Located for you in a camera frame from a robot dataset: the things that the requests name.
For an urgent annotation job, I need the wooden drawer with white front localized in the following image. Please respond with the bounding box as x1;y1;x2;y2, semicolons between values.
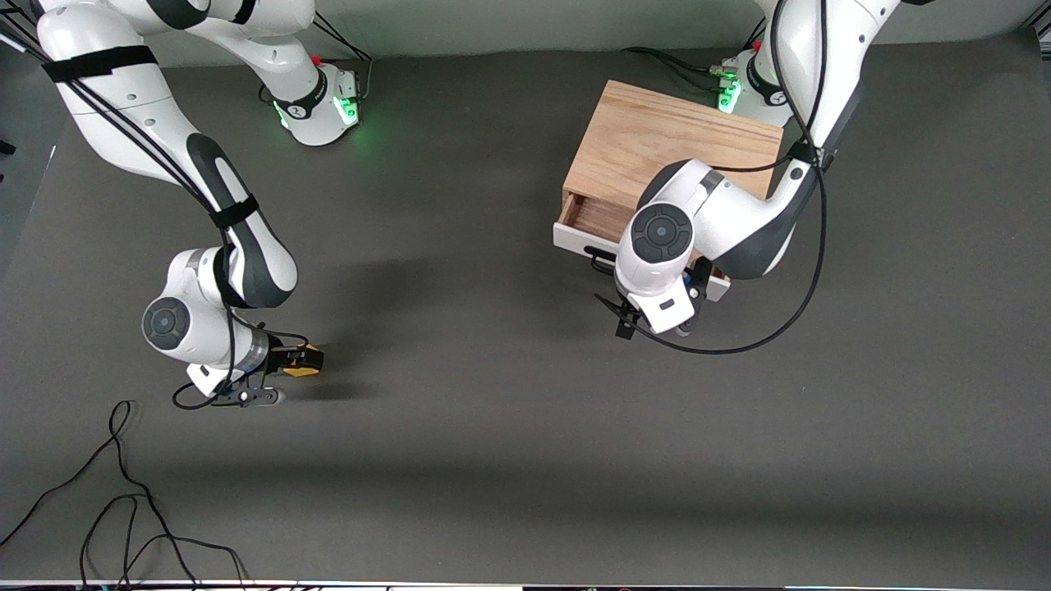
553;190;732;303

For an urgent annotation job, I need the light wooden drawer cabinet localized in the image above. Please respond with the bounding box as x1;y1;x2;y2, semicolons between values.
562;80;786;247

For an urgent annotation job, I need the thin black floor cable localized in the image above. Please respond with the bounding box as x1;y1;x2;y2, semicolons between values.
79;492;250;590
0;400;200;589

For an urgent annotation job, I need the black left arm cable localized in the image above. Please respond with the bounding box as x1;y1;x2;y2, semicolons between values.
594;0;828;356

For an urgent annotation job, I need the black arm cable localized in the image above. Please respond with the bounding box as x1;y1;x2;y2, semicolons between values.
0;25;311;411
594;0;828;356

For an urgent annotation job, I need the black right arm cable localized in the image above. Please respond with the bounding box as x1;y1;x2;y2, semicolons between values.
0;25;311;411

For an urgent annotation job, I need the black left base cable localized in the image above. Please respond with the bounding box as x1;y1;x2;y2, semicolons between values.
622;45;732;93

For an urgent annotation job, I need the black base cable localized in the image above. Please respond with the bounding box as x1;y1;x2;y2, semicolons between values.
622;45;732;93
310;11;375;103

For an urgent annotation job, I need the black right base cable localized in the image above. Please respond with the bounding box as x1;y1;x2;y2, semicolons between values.
310;11;375;103

